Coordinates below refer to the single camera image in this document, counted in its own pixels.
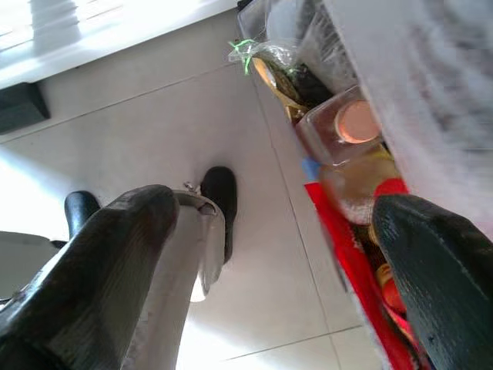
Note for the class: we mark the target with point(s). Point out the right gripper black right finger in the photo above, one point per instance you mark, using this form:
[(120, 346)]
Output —
[(443, 281)]

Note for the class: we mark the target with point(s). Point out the black robot foot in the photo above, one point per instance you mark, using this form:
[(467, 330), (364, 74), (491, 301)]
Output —
[(222, 200), (79, 210)]

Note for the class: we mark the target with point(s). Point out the red fridge door tray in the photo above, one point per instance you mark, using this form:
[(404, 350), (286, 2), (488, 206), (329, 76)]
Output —
[(346, 246)]

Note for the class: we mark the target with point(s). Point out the clear jar with pink lid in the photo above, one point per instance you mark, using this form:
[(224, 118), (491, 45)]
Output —
[(339, 133)]

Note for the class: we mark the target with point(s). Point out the dark green block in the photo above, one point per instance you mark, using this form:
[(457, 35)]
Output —
[(21, 107)]

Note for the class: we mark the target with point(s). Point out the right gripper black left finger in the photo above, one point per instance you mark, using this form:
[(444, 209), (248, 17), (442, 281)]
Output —
[(77, 277)]

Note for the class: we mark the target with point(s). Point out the blurry glass jar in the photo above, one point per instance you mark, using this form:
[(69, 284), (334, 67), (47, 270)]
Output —
[(354, 185)]

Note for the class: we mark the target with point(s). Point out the clear bag with green tie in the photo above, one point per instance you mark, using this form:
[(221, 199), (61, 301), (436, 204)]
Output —
[(269, 65)]

